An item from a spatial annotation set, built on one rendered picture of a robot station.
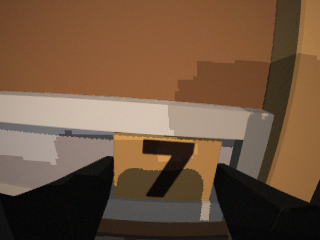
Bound brown board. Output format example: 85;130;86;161
0;0;320;240

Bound tan square tile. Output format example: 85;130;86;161
113;132;224;201

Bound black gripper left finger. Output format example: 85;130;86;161
0;156;115;240

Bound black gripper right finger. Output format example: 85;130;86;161
213;164;320;240

